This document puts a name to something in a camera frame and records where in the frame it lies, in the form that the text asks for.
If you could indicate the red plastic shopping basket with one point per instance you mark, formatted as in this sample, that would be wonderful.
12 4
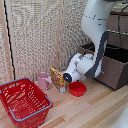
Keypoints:
23 103

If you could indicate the red bowl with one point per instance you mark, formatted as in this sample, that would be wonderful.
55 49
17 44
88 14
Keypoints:
77 89

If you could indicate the pink mug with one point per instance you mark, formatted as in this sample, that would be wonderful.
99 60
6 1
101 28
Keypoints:
43 81

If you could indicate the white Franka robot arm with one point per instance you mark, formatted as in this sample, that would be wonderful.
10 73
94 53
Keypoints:
95 20

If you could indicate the white blurry rounded object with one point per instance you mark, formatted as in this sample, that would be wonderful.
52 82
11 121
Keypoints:
123 121

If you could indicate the yellow red snack box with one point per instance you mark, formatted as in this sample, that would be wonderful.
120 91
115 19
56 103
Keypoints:
57 78

